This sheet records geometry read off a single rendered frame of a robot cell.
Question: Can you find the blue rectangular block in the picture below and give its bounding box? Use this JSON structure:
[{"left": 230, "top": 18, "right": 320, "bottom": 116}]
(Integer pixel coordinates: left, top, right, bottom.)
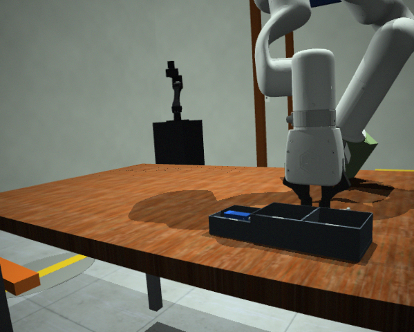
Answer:
[{"left": 224, "top": 211, "right": 250, "bottom": 221}]

